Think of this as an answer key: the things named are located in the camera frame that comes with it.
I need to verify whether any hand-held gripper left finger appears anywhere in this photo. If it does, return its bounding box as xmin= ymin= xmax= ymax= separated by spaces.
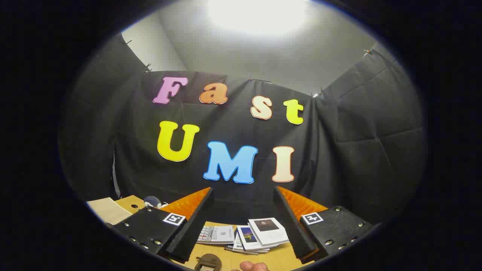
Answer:
xmin=112 ymin=187 xmax=214 ymax=263

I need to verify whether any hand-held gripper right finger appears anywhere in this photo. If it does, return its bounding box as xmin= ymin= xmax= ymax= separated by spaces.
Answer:
xmin=274 ymin=186 xmax=375 ymax=264

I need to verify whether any brown fuzzy slipper shoe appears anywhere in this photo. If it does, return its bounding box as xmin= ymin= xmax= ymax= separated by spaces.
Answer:
xmin=194 ymin=253 xmax=223 ymax=271

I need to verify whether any beige fabric storage box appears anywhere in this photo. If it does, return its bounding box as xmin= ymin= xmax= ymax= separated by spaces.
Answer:
xmin=86 ymin=197 xmax=133 ymax=225

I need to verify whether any white book portrait picture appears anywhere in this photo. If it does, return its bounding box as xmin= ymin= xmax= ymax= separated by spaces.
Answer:
xmin=248 ymin=218 xmax=290 ymax=246

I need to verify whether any grey patterned book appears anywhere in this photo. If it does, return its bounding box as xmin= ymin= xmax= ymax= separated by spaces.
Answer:
xmin=197 ymin=225 xmax=235 ymax=245

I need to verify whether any white book blue picture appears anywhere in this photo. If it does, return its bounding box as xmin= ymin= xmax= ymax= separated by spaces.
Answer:
xmin=236 ymin=225 xmax=279 ymax=252

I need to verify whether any white book black lettering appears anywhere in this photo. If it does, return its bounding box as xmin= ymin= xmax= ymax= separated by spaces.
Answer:
xmin=232 ymin=230 xmax=245 ymax=252

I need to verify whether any dark book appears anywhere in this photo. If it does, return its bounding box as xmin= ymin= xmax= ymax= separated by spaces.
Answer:
xmin=225 ymin=245 xmax=270 ymax=256

